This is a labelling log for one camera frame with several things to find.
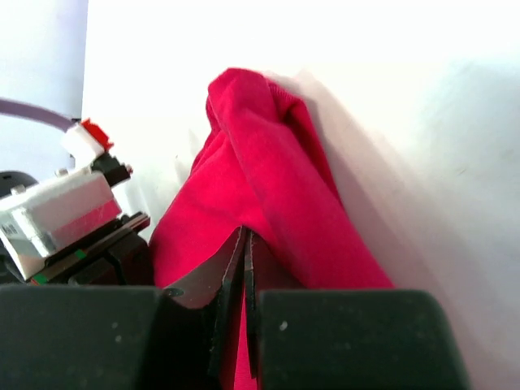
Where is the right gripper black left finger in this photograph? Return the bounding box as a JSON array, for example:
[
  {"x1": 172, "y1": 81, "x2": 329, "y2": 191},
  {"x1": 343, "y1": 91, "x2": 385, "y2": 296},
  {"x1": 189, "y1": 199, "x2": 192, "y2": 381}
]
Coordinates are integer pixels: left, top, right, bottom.
[{"x1": 1, "y1": 227, "x2": 246, "y2": 389}]

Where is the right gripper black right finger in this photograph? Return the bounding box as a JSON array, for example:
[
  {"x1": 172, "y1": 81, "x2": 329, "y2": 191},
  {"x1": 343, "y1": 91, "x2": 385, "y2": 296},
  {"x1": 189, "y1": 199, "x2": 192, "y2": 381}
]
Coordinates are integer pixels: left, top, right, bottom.
[{"x1": 245, "y1": 232, "x2": 470, "y2": 389}]

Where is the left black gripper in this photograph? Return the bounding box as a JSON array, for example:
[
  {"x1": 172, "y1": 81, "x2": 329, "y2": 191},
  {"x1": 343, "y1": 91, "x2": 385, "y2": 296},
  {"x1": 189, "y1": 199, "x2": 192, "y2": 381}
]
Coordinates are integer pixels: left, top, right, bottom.
[{"x1": 26, "y1": 214, "x2": 154, "y2": 286}]

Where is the bright red t shirt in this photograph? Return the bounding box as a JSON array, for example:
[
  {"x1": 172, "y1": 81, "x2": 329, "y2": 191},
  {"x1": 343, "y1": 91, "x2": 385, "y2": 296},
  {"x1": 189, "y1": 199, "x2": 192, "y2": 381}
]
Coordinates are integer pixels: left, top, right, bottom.
[{"x1": 148, "y1": 67, "x2": 396, "y2": 390}]

